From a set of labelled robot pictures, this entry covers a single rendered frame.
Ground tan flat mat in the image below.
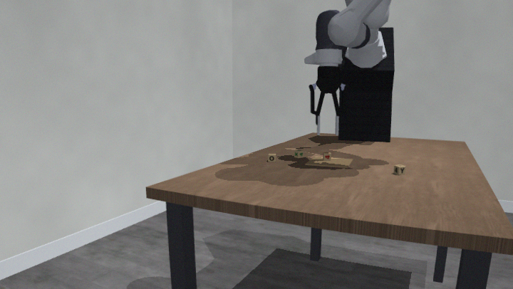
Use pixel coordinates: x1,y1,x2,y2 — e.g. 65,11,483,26
305,157,353,168

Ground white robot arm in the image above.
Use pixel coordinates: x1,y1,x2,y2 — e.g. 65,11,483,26
304,0,391,68

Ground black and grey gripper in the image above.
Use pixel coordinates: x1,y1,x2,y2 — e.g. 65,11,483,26
309,66,348,135

